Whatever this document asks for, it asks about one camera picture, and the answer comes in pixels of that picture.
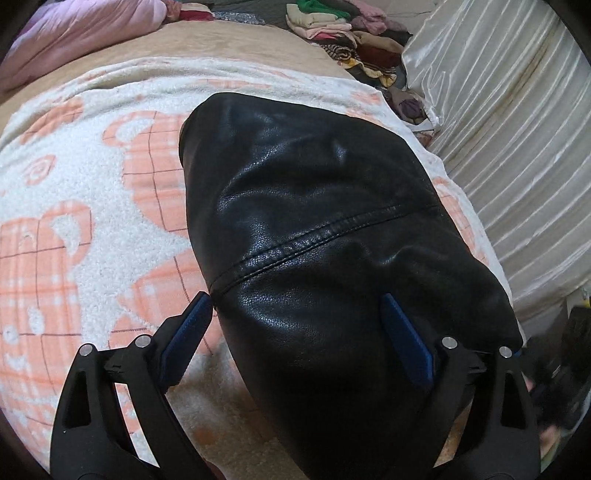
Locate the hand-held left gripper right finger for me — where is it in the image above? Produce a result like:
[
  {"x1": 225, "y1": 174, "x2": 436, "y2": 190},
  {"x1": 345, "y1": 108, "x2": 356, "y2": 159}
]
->
[{"x1": 380, "y1": 292, "x2": 542, "y2": 480}]

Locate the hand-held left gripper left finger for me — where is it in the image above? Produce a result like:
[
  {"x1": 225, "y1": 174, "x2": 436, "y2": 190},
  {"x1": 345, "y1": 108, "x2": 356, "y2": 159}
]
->
[{"x1": 48, "y1": 291, "x2": 218, "y2": 480}]

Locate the black leather jacket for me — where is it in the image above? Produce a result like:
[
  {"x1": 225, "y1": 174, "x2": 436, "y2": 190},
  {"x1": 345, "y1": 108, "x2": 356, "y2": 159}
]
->
[{"x1": 178, "y1": 92, "x2": 525, "y2": 480}]

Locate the pile of folded clothes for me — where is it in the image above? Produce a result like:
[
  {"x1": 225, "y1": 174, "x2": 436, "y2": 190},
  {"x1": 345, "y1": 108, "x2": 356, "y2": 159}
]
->
[{"x1": 285, "y1": 0, "x2": 437, "y2": 134}]

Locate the yellow and black object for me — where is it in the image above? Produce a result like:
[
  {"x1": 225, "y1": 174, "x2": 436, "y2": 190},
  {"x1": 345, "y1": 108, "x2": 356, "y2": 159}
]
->
[{"x1": 569, "y1": 290, "x2": 591, "y2": 335}]

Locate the white orange printed blanket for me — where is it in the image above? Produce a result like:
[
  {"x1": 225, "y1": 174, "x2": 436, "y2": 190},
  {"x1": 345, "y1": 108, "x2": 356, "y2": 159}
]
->
[{"x1": 0, "y1": 55, "x2": 513, "y2": 480}]

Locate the white satin curtain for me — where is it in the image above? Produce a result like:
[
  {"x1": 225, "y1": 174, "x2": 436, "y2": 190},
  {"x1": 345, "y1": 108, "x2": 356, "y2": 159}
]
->
[{"x1": 401, "y1": 0, "x2": 591, "y2": 326}]

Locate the bed with tan sheet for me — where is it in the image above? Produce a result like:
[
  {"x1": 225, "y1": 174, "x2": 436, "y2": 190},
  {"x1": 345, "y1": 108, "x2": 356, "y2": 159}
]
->
[{"x1": 0, "y1": 21, "x2": 365, "y2": 121}]

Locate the dark floral cloth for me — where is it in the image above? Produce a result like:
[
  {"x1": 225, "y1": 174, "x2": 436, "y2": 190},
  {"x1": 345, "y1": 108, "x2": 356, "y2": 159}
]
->
[{"x1": 215, "y1": 9, "x2": 267, "y2": 27}]

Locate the red cloth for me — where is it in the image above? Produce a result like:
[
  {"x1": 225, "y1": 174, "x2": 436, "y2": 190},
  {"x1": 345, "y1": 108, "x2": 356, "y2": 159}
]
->
[{"x1": 178, "y1": 2, "x2": 216, "y2": 22}]

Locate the pink pillow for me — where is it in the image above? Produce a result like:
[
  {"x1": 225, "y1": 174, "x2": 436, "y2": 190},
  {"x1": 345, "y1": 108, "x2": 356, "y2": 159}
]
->
[{"x1": 0, "y1": 0, "x2": 169, "y2": 95}]

